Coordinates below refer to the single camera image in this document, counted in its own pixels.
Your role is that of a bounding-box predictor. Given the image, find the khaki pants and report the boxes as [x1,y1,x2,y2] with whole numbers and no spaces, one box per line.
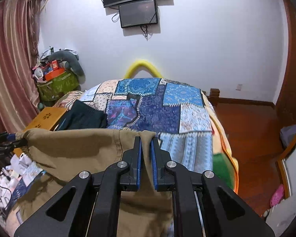
[22,128,175,237]

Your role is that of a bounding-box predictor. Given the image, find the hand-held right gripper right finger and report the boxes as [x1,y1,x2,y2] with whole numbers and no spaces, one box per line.
[151,137,275,237]

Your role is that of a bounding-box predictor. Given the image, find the dark folded garment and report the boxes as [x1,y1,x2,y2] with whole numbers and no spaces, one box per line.
[56,100,108,130]

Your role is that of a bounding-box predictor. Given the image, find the pile of papers and packets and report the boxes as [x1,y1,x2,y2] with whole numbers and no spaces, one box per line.
[0,152,44,219]

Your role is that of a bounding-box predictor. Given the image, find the pink slipper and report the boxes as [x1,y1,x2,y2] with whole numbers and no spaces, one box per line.
[270,184,286,207]

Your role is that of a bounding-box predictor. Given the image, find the green patterned storage bag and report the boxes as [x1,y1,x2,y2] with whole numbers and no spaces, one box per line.
[37,72,80,102]

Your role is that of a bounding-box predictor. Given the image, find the grey cloth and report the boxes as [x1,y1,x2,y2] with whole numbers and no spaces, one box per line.
[279,123,296,149]

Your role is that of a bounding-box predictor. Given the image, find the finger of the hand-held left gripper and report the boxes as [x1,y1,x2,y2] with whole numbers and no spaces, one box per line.
[0,133,17,142]
[0,138,28,151]

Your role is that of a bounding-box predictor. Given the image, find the patchwork printed blanket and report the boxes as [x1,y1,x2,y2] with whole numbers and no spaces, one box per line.
[4,78,239,237]

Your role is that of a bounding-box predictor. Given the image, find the wooden lap desk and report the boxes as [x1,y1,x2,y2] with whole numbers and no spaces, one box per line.
[15,107,67,156]

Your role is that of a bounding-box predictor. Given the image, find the grey plush toy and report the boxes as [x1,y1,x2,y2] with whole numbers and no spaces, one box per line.
[48,50,86,78]

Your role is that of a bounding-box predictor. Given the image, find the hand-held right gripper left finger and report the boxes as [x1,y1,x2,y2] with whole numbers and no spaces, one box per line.
[13,136,142,237]

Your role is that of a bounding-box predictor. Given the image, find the white wooden-framed panel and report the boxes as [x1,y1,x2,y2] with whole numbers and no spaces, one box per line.
[276,131,296,230]

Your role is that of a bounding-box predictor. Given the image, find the wooden bed post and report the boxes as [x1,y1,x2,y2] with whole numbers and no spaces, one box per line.
[209,88,221,107]

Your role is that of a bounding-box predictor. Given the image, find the striped pink curtain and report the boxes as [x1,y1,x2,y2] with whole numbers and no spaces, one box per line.
[0,0,44,133]

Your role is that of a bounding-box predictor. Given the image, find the yellow foam tube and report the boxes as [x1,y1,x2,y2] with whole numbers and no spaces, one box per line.
[124,58,165,79]

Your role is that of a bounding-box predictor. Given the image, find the flat orange box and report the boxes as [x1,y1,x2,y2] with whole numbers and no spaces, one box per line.
[43,68,66,82]

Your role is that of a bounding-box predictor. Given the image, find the small black monitor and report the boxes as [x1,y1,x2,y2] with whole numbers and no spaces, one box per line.
[118,0,159,29]

